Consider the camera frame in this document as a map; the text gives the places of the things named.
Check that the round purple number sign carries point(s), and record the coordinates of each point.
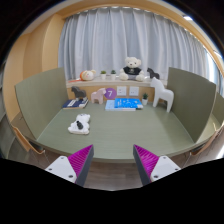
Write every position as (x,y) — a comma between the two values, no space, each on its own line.
(111,94)

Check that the large white horse figure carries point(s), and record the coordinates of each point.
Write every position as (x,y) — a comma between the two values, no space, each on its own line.
(163,93)

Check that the grey white curtain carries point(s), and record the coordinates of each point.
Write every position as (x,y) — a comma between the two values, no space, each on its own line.
(106,40)

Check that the cream teddy bear black shirt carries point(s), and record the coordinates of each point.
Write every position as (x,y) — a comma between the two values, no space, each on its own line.
(132,65)

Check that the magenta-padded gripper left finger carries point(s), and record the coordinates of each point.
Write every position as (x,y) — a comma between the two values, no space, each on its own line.
(63,168)

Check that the green desk partition panel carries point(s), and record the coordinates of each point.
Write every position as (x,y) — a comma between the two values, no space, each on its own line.
(190,100)
(41,100)

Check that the pink horse figure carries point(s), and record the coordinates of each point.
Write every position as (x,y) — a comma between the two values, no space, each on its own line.
(99,96)

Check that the wooden ledge shelf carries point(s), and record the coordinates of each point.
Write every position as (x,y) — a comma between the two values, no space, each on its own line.
(100,82)

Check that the navy blue book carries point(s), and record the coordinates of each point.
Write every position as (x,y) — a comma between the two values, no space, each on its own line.
(75,104)

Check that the light blue book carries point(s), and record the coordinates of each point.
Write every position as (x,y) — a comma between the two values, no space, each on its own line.
(109,105)

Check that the small potted plant white pot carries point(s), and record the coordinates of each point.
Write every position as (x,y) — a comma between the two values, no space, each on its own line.
(145,101)
(103,76)
(113,76)

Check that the wooden chair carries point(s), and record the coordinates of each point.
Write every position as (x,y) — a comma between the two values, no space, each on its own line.
(25,141)
(205,146)

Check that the bright blue book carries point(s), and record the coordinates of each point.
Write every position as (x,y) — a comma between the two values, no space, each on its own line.
(128,103)

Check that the white wall socket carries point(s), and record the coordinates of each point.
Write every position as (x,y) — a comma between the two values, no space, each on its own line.
(121,91)

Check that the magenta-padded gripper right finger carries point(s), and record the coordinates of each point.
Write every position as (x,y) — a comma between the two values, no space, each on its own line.
(163,167)

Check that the cream and orange plush toy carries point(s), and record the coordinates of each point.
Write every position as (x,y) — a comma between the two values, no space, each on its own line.
(88,75)

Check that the white bear-shaped power strip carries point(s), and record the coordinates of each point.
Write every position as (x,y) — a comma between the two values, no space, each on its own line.
(83,118)

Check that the small dark horse figure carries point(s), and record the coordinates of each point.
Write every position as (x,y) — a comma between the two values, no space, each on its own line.
(153,73)

